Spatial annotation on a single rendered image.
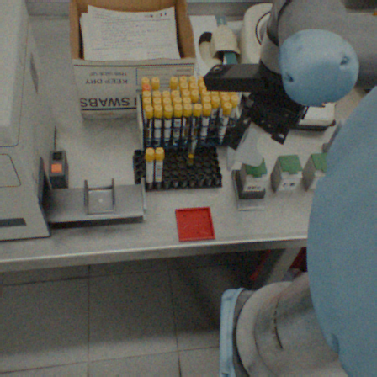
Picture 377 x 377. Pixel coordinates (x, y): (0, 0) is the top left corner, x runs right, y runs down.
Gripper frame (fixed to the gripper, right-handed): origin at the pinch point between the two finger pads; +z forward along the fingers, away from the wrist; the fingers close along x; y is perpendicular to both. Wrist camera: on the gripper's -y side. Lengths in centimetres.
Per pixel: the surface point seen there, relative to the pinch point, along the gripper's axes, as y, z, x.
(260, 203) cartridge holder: 6.8, 10.8, -1.5
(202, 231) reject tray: 1.4, 12.0, -13.1
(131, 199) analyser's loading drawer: -11.9, 8.2, -17.6
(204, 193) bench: -3.4, 12.2, -5.7
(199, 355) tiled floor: 8, 100, -7
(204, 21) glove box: -29.2, 5.1, 30.3
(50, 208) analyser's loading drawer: -21.5, 8.2, -27.9
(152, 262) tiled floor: -26, 100, 9
